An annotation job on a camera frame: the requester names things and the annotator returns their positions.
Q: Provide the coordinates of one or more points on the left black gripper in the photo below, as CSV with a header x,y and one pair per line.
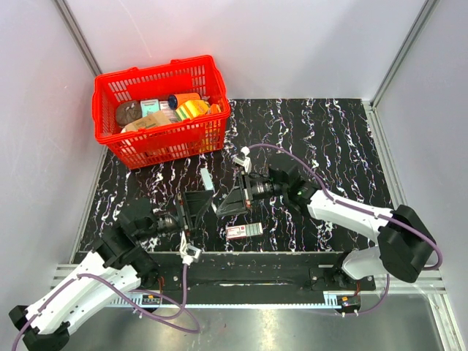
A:
x,y
189,212

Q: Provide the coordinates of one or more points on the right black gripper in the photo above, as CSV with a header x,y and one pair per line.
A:
x,y
234,204

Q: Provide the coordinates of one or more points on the red white staple box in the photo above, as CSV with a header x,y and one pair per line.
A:
x,y
244,231

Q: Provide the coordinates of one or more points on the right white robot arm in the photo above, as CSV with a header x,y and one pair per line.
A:
x,y
402,243

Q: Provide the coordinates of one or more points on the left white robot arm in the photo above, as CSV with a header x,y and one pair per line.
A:
x,y
116,265

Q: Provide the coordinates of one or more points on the red plastic shopping basket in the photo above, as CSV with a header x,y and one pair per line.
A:
x,y
166,143

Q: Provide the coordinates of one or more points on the brown cardboard box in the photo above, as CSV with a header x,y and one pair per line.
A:
x,y
152,120

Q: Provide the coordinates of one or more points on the yellow green snack pack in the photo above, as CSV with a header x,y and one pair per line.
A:
x,y
192,109

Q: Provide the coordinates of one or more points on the orange blue cylinder can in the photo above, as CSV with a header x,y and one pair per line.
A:
x,y
175,100

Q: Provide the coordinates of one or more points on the teal small box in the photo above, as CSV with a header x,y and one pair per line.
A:
x,y
149,106

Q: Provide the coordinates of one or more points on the brown round cookie pack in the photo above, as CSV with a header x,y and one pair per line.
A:
x,y
128,112

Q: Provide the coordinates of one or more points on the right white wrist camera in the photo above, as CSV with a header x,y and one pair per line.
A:
x,y
243,160

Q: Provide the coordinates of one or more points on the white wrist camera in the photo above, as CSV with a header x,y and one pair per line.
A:
x,y
243,160
188,253

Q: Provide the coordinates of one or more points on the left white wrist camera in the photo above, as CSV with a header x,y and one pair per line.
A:
x,y
188,253

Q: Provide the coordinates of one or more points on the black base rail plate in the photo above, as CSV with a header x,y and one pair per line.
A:
x,y
304,270

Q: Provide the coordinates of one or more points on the white slotted cable duct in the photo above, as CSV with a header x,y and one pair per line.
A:
x,y
253,295

